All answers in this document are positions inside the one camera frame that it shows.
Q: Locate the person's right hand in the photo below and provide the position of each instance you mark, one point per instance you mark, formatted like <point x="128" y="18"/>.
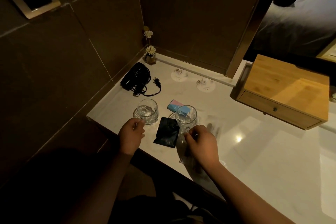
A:
<point x="204" y="147"/>

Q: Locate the person's left hand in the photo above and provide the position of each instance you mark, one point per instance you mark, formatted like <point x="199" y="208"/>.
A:
<point x="130" y="137"/>

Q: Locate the person's left fingers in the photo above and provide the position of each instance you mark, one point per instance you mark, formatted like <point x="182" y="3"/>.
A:
<point x="139" y="126"/>

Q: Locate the person's right fingers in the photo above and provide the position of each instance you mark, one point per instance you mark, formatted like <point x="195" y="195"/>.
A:
<point x="191" y="134"/>

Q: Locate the clear glass tumbler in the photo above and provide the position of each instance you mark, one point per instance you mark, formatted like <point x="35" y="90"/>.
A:
<point x="146" y="111"/>
<point x="185" y="116"/>

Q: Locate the person's left forearm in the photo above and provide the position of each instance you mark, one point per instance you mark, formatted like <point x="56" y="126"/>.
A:
<point x="105" y="187"/>

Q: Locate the person's right forearm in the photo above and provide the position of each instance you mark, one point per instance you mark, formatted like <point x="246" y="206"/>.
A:
<point x="236" y="195"/>

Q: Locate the clear plastic amenity packet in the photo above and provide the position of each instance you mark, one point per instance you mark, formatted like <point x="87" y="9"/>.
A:
<point x="185" y="154"/>
<point x="214" y="125"/>

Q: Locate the light blue small box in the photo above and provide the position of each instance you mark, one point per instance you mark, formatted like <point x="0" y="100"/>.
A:
<point x="185" y="111"/>

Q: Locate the black foil packet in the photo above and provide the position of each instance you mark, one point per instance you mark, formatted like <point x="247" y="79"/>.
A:
<point x="166" y="132"/>

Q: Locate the blue and pink small box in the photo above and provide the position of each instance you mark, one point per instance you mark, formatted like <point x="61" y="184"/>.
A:
<point x="174" y="105"/>

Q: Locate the black hair dryer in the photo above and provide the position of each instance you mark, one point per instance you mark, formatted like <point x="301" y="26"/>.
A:
<point x="135" y="76"/>

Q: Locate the round white paper coaster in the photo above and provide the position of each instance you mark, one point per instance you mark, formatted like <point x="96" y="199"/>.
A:
<point x="179" y="75"/>
<point x="205" y="85"/>

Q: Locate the reed diffuser bottle with flowers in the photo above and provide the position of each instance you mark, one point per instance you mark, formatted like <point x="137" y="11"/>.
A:
<point x="150" y="54"/>

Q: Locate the person's dark clothing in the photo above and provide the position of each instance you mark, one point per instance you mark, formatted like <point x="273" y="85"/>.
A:
<point x="162" y="209"/>

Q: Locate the wooden drawer box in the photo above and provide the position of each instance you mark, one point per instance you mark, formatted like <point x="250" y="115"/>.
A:
<point x="284" y="91"/>

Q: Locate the bed with white sheet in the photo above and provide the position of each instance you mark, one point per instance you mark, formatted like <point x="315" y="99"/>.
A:
<point x="301" y="21"/>

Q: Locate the light wooden frame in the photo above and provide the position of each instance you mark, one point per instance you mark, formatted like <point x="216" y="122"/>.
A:
<point x="328" y="53"/>

